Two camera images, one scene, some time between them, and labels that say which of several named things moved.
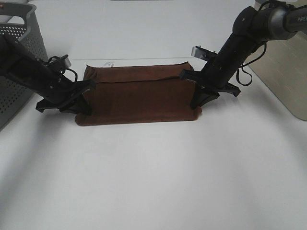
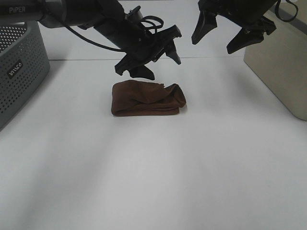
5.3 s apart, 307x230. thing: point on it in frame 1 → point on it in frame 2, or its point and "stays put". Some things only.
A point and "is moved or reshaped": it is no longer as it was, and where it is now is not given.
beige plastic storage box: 283,70 stays put
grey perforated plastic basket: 15,96 stays put
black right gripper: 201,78 → 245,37
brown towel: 137,93 is moved or reshaped
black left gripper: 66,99 → 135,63
